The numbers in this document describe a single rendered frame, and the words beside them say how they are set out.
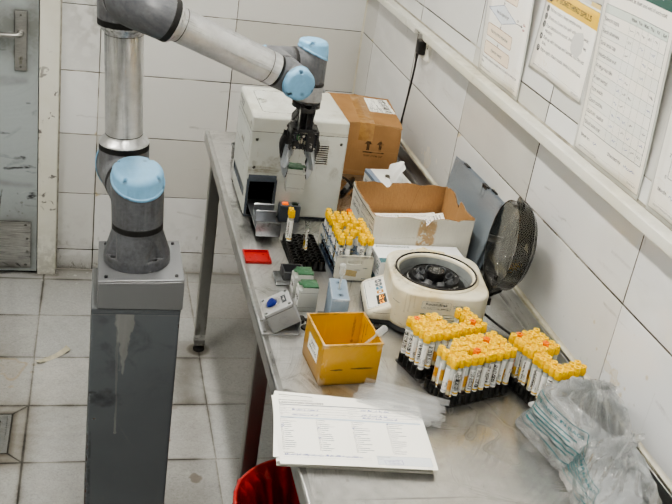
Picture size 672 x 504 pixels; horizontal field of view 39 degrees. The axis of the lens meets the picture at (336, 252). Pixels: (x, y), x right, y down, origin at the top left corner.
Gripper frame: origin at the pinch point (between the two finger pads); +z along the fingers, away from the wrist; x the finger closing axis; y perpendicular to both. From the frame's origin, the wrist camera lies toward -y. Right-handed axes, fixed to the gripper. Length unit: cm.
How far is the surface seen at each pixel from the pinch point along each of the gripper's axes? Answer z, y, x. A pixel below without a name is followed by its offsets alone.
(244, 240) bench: 22.1, -3.9, -10.8
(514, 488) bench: 22, 95, 34
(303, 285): 15.4, 32.4, 0.4
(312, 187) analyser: 12.3, -21.2, 8.6
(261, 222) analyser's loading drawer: 16.2, -3.2, -6.9
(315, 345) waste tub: 15, 59, 0
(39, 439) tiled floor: 110, -29, -66
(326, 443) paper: 21, 85, -1
